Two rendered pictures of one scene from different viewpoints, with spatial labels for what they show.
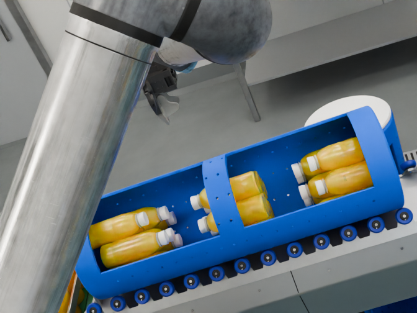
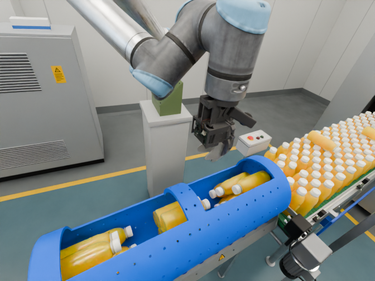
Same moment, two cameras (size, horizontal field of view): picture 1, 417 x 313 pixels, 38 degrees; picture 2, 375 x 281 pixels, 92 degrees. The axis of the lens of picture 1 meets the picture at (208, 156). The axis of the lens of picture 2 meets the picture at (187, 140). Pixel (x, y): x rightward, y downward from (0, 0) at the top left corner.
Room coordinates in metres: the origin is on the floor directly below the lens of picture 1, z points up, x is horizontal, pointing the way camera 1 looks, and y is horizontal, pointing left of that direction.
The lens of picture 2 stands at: (1.63, -0.27, 1.77)
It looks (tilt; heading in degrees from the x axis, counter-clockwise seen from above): 38 degrees down; 136
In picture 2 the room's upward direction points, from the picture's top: 7 degrees clockwise
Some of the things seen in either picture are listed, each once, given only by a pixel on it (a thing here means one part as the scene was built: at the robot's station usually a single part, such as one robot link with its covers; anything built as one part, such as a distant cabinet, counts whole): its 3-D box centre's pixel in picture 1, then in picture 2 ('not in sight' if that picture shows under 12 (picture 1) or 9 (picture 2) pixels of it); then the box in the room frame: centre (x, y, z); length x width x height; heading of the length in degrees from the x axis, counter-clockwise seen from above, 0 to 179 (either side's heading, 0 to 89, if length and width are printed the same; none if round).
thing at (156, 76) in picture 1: (152, 69); (216, 118); (1.40, 0.04, 1.55); 0.09 x 0.08 x 0.12; 79
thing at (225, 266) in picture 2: not in sight; (230, 260); (1.54, 0.38, 0.31); 0.06 x 0.06 x 0.63; 79
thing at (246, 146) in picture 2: not in sight; (253, 142); (1.24, 0.72, 1.05); 0.20 x 0.10 x 0.10; 79
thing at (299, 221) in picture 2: not in sight; (296, 226); (1.69, 0.46, 0.95); 0.10 x 0.07 x 0.10; 169
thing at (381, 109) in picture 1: (346, 120); not in sight; (1.65, -0.45, 1.03); 0.28 x 0.28 x 0.01
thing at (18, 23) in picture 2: not in sight; (31, 23); (-0.49, -0.11, 1.48); 0.24 x 0.12 x 0.08; 80
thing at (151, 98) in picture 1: (152, 97); not in sight; (1.39, 0.07, 1.49); 0.05 x 0.02 x 0.09; 169
